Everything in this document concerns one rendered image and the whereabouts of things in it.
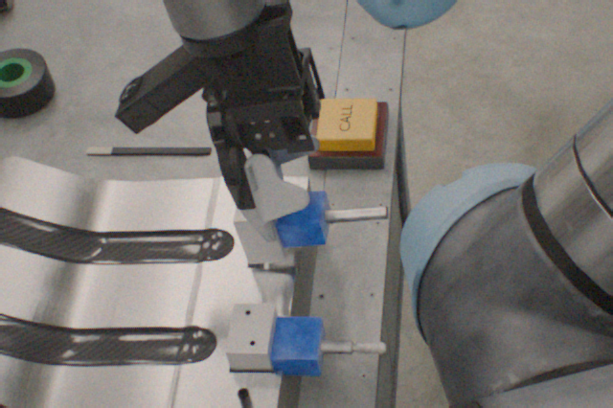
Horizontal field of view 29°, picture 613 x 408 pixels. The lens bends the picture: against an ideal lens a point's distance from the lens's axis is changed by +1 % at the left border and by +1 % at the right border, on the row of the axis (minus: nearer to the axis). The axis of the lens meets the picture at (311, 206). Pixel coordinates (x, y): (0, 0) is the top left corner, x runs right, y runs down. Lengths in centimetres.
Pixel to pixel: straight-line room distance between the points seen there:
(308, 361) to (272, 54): 26
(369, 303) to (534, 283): 72
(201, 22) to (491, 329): 50
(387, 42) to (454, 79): 109
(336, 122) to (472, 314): 81
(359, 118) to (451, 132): 112
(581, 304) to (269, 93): 54
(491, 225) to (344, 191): 78
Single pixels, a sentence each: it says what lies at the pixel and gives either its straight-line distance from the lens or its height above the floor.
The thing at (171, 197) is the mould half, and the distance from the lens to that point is 115.
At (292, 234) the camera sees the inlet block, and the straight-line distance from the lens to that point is 104.
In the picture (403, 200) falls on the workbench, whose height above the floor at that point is 18.
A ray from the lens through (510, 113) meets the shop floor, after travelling 239.
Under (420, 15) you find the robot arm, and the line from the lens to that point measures 78.
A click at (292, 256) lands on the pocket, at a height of 86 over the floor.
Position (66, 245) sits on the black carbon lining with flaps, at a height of 88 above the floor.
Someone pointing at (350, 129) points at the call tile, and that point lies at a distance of 124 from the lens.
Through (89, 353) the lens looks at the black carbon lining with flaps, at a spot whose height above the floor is 88.
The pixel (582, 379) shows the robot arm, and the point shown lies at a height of 146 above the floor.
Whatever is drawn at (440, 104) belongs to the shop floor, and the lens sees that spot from 241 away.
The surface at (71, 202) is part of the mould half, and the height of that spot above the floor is 89.
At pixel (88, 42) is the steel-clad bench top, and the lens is 146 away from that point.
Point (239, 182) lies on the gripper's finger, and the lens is 96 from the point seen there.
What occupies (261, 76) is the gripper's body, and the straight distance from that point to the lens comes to 94.
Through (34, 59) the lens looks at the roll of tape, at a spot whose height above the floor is 84.
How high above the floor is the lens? 174
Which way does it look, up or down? 50 degrees down
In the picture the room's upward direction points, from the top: 11 degrees counter-clockwise
